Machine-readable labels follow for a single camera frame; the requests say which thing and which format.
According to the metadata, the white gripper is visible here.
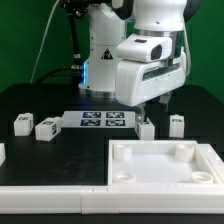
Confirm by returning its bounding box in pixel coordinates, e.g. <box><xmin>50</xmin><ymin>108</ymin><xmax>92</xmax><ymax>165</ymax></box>
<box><xmin>115</xmin><ymin>53</ymin><xmax>186</xmax><ymax>124</ymax></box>

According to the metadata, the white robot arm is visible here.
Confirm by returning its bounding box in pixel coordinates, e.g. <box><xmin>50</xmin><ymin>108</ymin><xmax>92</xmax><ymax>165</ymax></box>
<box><xmin>79</xmin><ymin>0</ymin><xmax>202</xmax><ymax>109</ymax></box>

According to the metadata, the white sheet with markers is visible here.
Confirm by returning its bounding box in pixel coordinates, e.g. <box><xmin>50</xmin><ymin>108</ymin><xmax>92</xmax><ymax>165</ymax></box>
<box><xmin>62</xmin><ymin>111</ymin><xmax>138</xmax><ymax>129</ymax></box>

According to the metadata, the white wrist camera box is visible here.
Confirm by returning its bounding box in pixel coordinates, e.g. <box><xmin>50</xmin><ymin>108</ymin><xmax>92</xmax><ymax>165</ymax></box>
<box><xmin>117</xmin><ymin>34</ymin><xmax>172</xmax><ymax>63</ymax></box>

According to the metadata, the white right fence rail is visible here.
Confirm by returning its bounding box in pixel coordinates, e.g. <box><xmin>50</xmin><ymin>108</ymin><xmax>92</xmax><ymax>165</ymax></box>
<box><xmin>195</xmin><ymin>144</ymin><xmax>224</xmax><ymax>185</ymax></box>

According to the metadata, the white fence rail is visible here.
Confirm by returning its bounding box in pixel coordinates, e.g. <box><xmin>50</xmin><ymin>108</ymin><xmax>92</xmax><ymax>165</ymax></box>
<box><xmin>195</xmin><ymin>144</ymin><xmax>224</xmax><ymax>185</ymax></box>
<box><xmin>0</xmin><ymin>143</ymin><xmax>6</xmax><ymax>166</ymax></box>
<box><xmin>0</xmin><ymin>184</ymin><xmax>224</xmax><ymax>214</ymax></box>

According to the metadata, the black cable with connector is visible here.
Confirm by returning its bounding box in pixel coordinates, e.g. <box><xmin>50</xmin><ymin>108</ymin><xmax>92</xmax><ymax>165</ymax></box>
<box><xmin>34</xmin><ymin>0</ymin><xmax>92</xmax><ymax>84</ymax></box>

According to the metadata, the white thin cable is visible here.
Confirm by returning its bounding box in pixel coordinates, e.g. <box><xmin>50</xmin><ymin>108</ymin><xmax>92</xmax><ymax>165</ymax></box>
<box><xmin>29</xmin><ymin>0</ymin><xmax>63</xmax><ymax>84</ymax></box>

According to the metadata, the white left fence rail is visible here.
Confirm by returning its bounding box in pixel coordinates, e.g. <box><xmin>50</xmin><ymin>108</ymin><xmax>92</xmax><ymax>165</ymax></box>
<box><xmin>0</xmin><ymin>143</ymin><xmax>6</xmax><ymax>166</ymax></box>

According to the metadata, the white front fence rail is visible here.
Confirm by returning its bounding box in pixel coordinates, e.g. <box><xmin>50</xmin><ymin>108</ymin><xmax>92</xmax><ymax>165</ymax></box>
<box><xmin>0</xmin><ymin>184</ymin><xmax>224</xmax><ymax>214</ymax></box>

